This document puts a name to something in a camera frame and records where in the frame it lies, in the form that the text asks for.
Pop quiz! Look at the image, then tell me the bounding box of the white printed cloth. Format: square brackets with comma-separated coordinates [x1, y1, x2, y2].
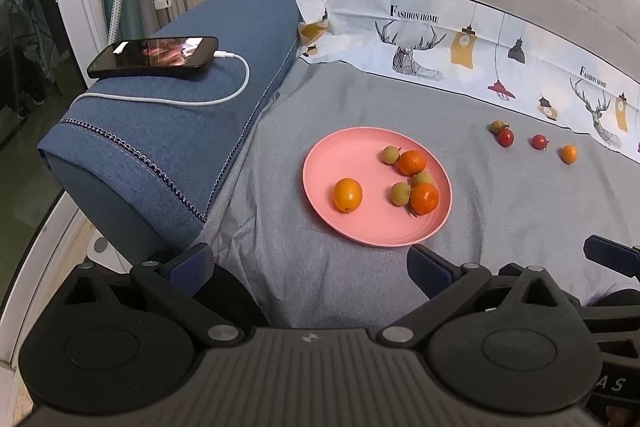
[292, 0, 640, 168]

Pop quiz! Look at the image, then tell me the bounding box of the grey sofa cover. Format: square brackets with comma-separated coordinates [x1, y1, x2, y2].
[200, 0, 640, 329]

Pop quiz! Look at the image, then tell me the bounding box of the mandarin with green leaf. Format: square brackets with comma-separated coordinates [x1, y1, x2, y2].
[406, 182, 440, 218]

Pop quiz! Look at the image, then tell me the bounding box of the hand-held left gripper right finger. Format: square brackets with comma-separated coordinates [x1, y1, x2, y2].
[377, 244, 581, 347]

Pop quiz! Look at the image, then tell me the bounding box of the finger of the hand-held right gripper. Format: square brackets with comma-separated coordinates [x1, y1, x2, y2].
[583, 234, 640, 279]
[595, 288, 640, 309]

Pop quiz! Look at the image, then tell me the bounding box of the white charging cable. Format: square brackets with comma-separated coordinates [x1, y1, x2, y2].
[74, 50, 250, 108]

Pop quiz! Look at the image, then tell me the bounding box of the white stand base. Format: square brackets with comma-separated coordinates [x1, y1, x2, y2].
[87, 237, 132, 274]

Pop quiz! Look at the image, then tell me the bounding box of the orange mandarin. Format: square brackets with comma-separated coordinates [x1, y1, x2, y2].
[397, 150, 427, 176]

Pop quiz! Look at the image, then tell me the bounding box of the pink plate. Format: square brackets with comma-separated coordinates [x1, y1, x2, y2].
[301, 127, 454, 249]

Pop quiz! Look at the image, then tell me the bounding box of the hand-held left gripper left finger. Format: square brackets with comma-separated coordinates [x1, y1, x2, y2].
[55, 243, 246, 344]

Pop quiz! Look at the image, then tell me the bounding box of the black smartphone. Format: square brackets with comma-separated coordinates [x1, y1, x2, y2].
[87, 36, 220, 80]

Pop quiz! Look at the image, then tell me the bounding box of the blue sofa armrest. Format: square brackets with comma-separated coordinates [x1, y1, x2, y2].
[37, 0, 301, 260]

